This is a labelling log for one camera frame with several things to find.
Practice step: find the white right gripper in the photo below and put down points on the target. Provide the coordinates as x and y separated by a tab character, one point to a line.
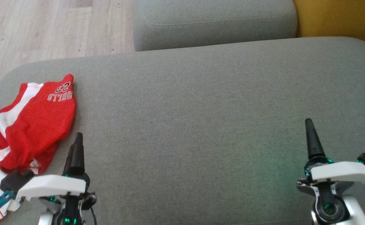
341	172

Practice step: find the red Bulls basketball shorts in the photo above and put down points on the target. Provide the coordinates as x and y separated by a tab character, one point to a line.
38	122

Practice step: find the yellow upholstered cushion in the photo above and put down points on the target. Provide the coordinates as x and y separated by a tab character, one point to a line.
338	18

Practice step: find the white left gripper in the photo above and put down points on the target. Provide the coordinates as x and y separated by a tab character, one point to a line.
51	186

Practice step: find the small grey sofa cushion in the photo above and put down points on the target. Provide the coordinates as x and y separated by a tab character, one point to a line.
213	25

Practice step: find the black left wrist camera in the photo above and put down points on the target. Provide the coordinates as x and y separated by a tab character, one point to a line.
13	181

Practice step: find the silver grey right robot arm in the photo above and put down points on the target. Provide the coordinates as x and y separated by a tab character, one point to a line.
355	212

